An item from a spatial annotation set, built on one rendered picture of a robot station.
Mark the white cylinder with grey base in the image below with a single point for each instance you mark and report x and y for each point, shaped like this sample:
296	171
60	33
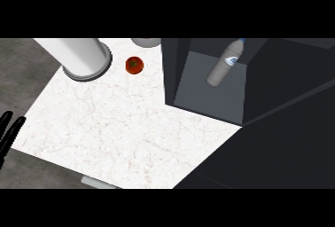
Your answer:
78	56

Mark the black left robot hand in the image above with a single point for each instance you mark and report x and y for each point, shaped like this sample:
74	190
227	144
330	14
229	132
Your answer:
4	139

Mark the clear plastic water bottle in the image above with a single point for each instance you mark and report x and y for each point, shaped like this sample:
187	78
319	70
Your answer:
224	63

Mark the pale grey block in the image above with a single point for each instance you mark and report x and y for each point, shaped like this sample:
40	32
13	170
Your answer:
97	183

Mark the pale grey round container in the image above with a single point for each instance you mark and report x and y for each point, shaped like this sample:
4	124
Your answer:
146	42

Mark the dark grey cabinet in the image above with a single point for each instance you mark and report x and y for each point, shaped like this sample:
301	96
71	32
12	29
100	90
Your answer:
209	97

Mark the red tomato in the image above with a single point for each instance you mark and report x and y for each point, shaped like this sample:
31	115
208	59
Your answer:
134	65

